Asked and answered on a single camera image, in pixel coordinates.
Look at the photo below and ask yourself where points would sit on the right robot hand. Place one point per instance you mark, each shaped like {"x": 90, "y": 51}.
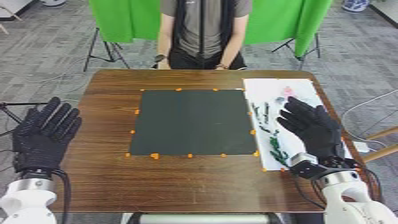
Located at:
{"x": 314, "y": 130}

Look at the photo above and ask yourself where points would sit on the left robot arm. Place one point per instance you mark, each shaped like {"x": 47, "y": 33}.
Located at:
{"x": 28, "y": 200}

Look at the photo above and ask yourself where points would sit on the black tripod stand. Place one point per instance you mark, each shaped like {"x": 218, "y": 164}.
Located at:
{"x": 316, "y": 46}
{"x": 94, "y": 46}

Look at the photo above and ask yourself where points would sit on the dark mat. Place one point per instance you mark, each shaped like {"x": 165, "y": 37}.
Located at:
{"x": 193, "y": 121}

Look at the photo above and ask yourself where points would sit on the blue flower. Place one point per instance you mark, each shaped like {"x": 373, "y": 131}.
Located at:
{"x": 280, "y": 100}

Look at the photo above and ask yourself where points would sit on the wooden chair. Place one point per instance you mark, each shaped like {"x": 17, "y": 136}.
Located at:
{"x": 383, "y": 133}

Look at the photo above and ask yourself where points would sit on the blue and white vase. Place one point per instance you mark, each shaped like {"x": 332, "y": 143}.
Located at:
{"x": 357, "y": 4}

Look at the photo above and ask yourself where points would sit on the green sprig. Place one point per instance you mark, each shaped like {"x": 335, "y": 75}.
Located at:
{"x": 255, "y": 109}
{"x": 268, "y": 111}

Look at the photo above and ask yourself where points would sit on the person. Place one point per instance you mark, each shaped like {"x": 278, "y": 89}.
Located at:
{"x": 206, "y": 30}

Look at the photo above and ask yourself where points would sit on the white sheet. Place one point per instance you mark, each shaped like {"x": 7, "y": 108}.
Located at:
{"x": 268, "y": 88}

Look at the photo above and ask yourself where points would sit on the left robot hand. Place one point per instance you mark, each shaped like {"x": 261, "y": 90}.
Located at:
{"x": 44, "y": 136}

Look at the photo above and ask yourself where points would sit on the pink flower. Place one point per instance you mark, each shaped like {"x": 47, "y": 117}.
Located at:
{"x": 289, "y": 91}

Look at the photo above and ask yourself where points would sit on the pale grey bar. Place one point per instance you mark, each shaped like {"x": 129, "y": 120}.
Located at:
{"x": 206, "y": 219}

